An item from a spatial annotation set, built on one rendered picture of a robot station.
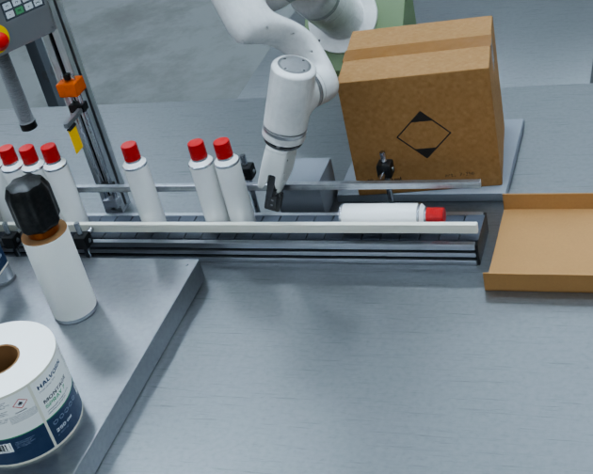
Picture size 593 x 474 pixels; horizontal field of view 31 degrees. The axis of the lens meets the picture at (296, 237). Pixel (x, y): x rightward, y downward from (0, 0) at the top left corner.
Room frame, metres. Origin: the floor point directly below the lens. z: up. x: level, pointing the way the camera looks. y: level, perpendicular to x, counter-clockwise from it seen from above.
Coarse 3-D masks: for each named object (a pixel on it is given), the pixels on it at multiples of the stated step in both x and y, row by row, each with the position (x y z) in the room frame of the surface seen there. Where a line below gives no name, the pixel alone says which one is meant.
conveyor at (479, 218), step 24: (96, 216) 2.05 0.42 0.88; (120, 216) 2.03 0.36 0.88; (168, 216) 1.98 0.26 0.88; (192, 216) 1.95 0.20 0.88; (264, 216) 1.88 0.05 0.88; (288, 216) 1.86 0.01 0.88; (312, 216) 1.84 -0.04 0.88; (336, 216) 1.82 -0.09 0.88; (456, 216) 1.71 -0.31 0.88; (480, 216) 1.69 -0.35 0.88; (312, 240) 1.76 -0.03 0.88; (336, 240) 1.74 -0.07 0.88; (360, 240) 1.72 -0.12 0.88; (384, 240) 1.70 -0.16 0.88; (408, 240) 1.68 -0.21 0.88; (432, 240) 1.66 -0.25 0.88; (456, 240) 1.64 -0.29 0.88
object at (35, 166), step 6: (30, 144) 2.06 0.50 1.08; (24, 150) 2.04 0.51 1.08; (30, 150) 2.04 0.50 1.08; (24, 156) 2.03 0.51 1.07; (30, 156) 2.04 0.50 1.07; (36, 156) 2.04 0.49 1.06; (24, 162) 2.04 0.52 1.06; (30, 162) 2.03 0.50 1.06; (36, 162) 2.04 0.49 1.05; (42, 162) 2.05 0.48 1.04; (24, 168) 2.04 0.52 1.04; (30, 168) 2.03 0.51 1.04; (36, 168) 2.03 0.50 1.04; (42, 168) 2.04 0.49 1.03; (24, 174) 2.03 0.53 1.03; (36, 174) 2.03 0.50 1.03; (42, 174) 2.03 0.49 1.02; (60, 216) 2.03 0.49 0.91
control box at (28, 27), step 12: (0, 0) 2.08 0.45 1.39; (0, 12) 2.07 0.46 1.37; (36, 12) 2.11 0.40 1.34; (48, 12) 2.12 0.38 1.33; (0, 24) 2.07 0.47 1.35; (12, 24) 2.08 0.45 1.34; (24, 24) 2.09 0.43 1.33; (36, 24) 2.10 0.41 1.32; (48, 24) 2.12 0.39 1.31; (12, 36) 2.08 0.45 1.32; (24, 36) 2.09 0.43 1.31; (36, 36) 2.10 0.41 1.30; (12, 48) 2.07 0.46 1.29
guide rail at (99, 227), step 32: (0, 224) 2.06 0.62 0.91; (96, 224) 1.96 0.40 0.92; (128, 224) 1.93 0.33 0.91; (160, 224) 1.90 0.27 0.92; (192, 224) 1.87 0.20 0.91; (224, 224) 1.84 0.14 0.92; (256, 224) 1.81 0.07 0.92; (288, 224) 1.78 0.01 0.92; (320, 224) 1.75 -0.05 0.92; (352, 224) 1.72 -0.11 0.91; (384, 224) 1.70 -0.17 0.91; (416, 224) 1.67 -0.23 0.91; (448, 224) 1.64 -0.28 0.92
